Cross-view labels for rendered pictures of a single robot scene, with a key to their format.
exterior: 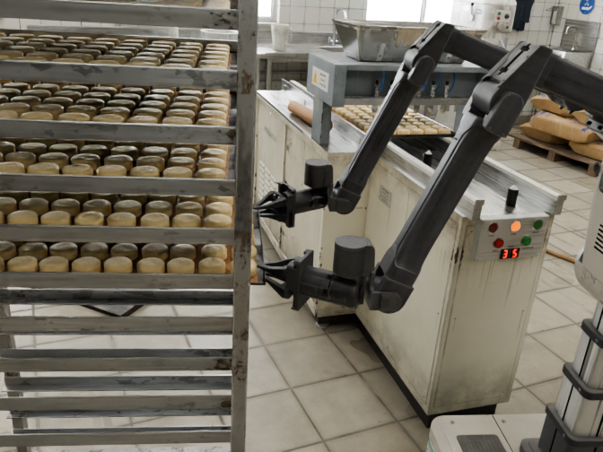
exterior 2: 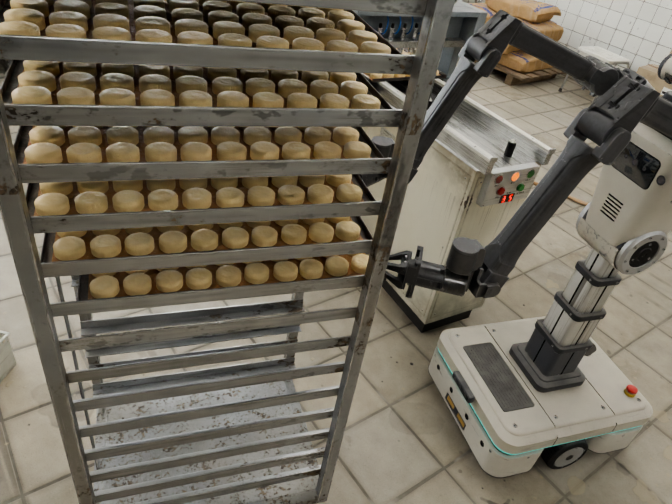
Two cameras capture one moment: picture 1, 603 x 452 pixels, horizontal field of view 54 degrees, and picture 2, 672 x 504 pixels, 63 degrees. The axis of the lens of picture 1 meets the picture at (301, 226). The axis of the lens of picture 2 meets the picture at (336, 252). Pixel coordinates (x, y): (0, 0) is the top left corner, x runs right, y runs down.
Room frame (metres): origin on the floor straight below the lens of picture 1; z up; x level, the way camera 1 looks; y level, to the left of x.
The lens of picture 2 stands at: (0.13, 0.43, 1.67)
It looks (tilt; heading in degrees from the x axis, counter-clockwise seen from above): 37 degrees down; 343
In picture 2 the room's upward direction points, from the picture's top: 10 degrees clockwise
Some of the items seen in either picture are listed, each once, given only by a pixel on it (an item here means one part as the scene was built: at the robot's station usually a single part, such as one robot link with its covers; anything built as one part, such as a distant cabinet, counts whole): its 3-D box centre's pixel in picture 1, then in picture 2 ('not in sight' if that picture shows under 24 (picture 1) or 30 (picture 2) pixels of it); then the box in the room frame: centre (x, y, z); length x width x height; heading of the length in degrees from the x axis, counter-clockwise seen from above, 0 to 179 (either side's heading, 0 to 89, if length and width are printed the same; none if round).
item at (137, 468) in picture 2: not in sight; (216, 450); (0.93, 0.41, 0.42); 0.64 x 0.03 x 0.03; 97
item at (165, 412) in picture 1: (127, 409); (199, 357); (1.32, 0.45, 0.33); 0.64 x 0.03 x 0.03; 97
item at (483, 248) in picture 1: (509, 236); (508, 184); (1.70, -0.65, 0.77); 0.24 x 0.04 x 0.14; 108
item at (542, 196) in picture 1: (413, 126); (398, 61); (2.68, -0.48, 0.87); 2.01 x 0.03 x 0.07; 18
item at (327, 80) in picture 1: (398, 100); (392, 40); (2.53, -0.38, 1.01); 0.72 x 0.33 x 0.34; 108
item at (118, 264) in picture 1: (117, 266); (256, 273); (0.97, 0.33, 0.96); 0.05 x 0.05 x 0.02
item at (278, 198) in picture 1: (269, 210); not in sight; (1.33, 0.08, 0.95); 0.09 x 0.07 x 0.07; 127
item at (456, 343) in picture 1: (437, 273); (428, 206); (2.05, -0.53, 0.45); 0.70 x 0.34 x 0.90; 18
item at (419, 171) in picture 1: (353, 126); (347, 63); (2.59, -0.20, 0.87); 2.01 x 0.03 x 0.07; 18
